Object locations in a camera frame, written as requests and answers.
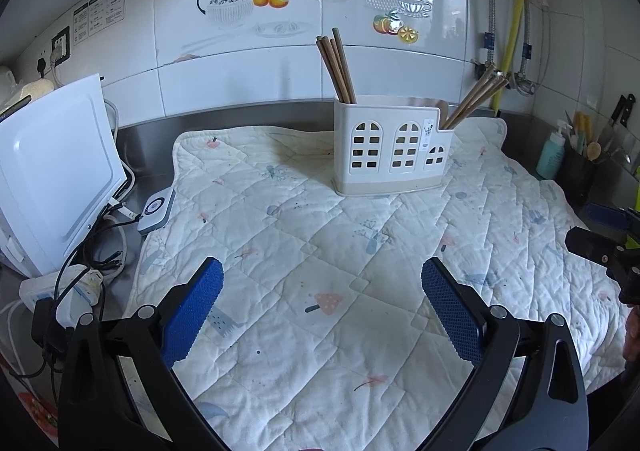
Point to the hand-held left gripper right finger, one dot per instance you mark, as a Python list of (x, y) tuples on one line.
[(452, 311)]

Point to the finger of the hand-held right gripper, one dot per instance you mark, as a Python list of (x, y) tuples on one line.
[(605, 217), (590, 243)]

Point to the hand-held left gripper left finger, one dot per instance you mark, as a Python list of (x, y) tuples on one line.
[(192, 306)]

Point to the white plastic chopstick holder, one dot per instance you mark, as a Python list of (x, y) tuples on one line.
[(380, 181)]

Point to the brown wooden chopstick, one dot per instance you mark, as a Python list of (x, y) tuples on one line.
[(482, 103), (475, 98), (470, 93), (479, 101), (340, 71), (334, 70), (345, 66), (330, 70)]

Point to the black utensil container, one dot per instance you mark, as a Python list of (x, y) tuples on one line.
[(577, 176)]

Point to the teal pump bottle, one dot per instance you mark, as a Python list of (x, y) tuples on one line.
[(549, 158)]

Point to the white grey small device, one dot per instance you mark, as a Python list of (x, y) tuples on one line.
[(156, 211)]

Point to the white power strip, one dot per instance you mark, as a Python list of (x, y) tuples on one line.
[(75, 291)]

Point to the white quilted printed mat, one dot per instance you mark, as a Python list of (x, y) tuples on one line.
[(325, 256)]

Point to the black power adapter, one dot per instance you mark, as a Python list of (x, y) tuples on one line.
[(47, 326)]

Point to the metal gas valve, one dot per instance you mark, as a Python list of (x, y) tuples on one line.
[(525, 85)]

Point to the white countertop appliance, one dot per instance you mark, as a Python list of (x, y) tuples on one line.
[(55, 171)]

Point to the black wall socket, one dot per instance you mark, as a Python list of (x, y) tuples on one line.
[(61, 43)]

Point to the wall instruction sticker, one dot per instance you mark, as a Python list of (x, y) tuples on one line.
[(100, 8)]

